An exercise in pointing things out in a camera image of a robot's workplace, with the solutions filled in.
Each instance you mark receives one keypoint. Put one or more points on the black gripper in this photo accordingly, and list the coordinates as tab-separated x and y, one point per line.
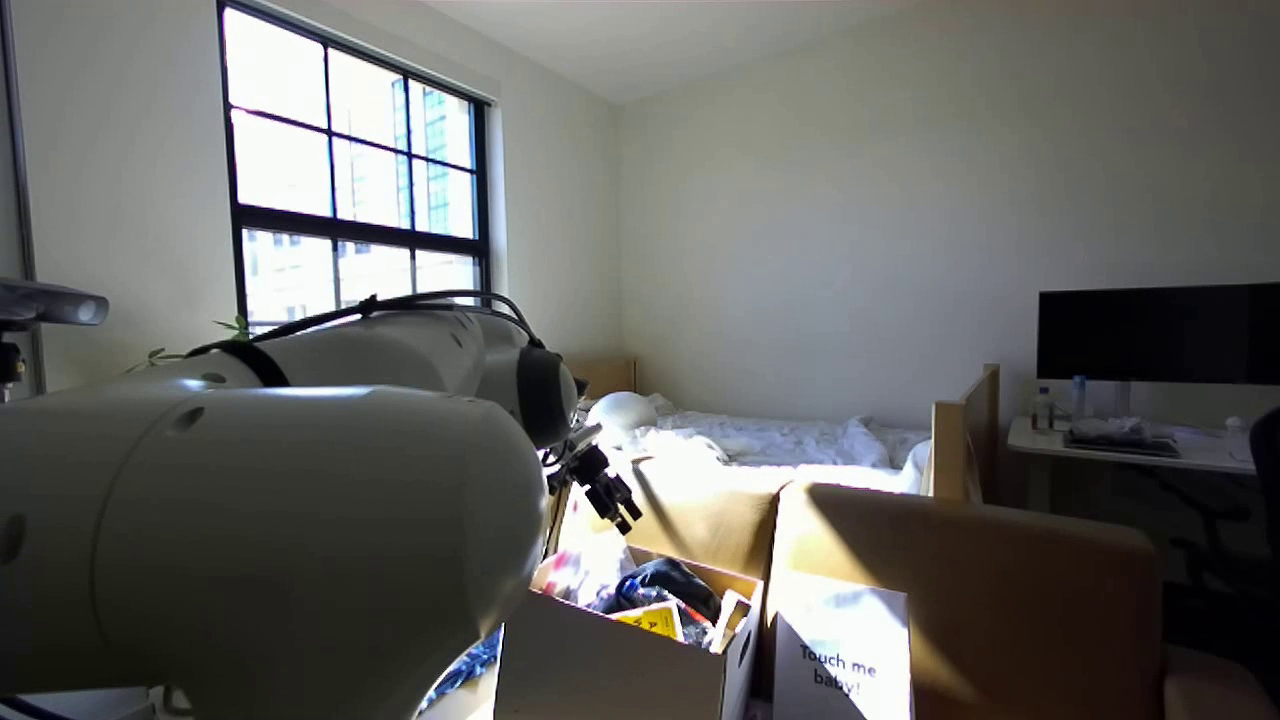
595	472

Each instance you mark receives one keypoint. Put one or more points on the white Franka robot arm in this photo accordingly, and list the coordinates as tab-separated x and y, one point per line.
266	534

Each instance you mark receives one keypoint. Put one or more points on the open cardboard box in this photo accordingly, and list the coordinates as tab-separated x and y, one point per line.
1013	600
601	665

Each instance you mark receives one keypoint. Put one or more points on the small bottle on desk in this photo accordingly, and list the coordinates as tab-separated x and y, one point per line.
1044	410

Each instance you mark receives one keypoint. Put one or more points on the pink plastic packet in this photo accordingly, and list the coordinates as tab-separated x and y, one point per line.
574	572

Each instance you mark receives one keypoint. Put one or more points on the dark navy garment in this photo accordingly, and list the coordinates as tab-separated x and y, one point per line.
665	587

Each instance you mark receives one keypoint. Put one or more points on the yellow paperback book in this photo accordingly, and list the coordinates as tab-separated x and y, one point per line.
651	622

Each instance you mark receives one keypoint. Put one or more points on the bed with white bedding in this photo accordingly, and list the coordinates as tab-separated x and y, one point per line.
775	437

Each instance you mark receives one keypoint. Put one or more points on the blue patterned cloth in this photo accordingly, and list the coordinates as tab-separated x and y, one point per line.
460	673

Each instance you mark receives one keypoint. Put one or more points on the white printed paper sheet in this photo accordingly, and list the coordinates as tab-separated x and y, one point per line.
841	647

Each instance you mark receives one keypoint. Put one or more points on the wooden bed footboard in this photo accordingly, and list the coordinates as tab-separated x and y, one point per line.
965	445

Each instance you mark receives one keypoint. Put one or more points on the green potted plant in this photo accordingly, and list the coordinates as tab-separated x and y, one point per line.
222	332

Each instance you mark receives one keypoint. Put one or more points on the black framed window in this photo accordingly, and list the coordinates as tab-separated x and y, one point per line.
353	160

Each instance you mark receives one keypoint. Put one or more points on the dark keyboard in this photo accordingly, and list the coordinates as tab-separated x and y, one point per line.
1123	437

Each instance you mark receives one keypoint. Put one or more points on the black computer monitor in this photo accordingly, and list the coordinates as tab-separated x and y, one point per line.
1153	332

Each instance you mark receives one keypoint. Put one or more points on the white desk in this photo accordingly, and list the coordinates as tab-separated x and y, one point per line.
1200	449

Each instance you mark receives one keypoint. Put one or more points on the grey lamp head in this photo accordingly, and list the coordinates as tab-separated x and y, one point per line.
46	307

